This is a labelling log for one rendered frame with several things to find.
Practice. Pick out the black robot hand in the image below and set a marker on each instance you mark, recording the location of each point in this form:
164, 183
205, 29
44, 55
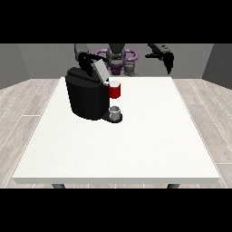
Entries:
169, 60
86, 60

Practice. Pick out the small grey coffee pod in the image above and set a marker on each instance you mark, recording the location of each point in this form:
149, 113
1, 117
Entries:
114, 82

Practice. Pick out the small grey cup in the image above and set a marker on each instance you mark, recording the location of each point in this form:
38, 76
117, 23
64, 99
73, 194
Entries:
114, 113

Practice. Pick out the red pod holder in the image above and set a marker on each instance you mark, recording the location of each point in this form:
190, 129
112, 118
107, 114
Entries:
114, 92

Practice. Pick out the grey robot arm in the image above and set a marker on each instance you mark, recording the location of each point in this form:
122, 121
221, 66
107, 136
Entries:
81, 48
157, 47

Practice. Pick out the grey robot trunk purple rings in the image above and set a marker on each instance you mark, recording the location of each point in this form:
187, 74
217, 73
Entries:
116, 51

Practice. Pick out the black coffee machine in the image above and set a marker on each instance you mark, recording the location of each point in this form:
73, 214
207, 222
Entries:
86, 96

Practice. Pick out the pale grey machine lid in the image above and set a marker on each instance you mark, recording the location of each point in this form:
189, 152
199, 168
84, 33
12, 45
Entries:
101, 71

